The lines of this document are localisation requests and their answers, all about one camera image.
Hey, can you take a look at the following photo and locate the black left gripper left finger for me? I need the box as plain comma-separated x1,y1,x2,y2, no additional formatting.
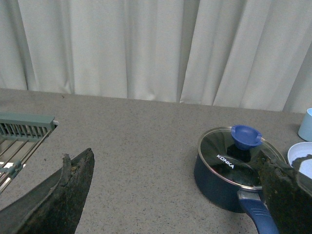
0,148,95,234

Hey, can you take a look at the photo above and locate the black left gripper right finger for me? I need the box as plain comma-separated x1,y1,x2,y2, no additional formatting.
257,151,312,234

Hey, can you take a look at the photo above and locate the glass lid blue knob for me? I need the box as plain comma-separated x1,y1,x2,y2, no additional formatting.
198,125,286,190

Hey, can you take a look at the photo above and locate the light blue plate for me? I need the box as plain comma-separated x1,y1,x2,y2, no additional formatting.
287,142,312,179

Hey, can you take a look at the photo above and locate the light blue cup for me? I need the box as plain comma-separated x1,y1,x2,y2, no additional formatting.
298,108,312,141

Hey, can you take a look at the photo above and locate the dark blue saucepan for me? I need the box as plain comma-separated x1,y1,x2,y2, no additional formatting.
194,126,287,234

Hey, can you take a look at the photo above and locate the green dish rack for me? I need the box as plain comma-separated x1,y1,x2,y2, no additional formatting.
0,112,58,192

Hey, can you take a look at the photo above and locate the white curtain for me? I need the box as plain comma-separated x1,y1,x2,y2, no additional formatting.
0,0,312,113

